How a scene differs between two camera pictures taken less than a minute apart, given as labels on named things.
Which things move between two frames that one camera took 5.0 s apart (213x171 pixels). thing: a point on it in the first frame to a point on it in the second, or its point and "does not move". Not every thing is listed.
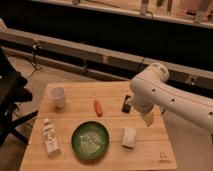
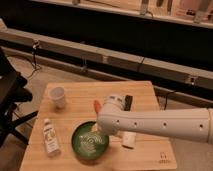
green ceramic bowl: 90,140 does not move
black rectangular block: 126,108 does not move
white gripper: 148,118 to 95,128
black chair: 12,92 does not move
